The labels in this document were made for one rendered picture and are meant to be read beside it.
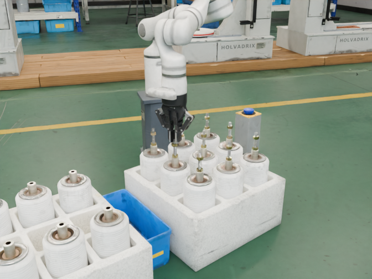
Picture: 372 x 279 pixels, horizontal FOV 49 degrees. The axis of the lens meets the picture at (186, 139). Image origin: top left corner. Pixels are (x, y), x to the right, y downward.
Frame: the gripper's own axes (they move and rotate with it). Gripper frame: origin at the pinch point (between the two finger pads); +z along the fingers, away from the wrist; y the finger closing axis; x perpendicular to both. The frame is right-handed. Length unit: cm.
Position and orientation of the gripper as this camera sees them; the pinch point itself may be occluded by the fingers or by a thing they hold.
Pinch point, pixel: (174, 136)
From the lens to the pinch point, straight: 123.8
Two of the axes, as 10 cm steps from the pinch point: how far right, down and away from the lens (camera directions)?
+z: 0.0, 9.2, 4.0
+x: -5.4, 3.4, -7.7
